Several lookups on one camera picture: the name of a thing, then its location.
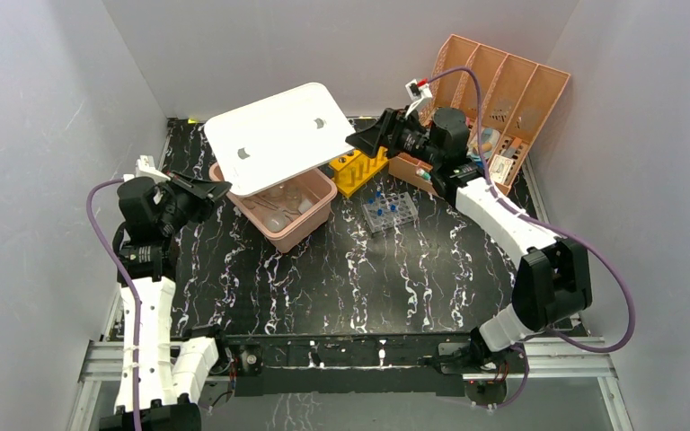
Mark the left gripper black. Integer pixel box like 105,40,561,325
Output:
157,170,231,234

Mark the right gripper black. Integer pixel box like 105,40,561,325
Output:
344,107,441,169

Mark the white bin lid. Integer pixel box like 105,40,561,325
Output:
203,83,354,197

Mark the pink plastic bin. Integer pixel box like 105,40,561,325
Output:
227,169,338,253

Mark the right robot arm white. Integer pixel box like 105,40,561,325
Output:
345,108,592,372

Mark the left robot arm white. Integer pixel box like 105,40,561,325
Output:
88,172,233,430

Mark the yellow test tube rack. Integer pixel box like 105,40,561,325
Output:
329,148,388,198

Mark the green white tube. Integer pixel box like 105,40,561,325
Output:
416,168,430,181

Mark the clear acrylic tube rack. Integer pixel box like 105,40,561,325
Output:
362,192,418,233

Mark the white label box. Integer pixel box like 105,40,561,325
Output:
488,154,515,184

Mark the pink desk organizer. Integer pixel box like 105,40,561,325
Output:
388,35,570,195

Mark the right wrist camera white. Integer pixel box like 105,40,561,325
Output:
405,78,433,117

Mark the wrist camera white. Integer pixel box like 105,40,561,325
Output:
134,155,170,183
405,78,433,117

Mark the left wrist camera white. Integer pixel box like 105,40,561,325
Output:
134,155,170,183

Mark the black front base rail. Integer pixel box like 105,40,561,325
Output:
226,332,482,397

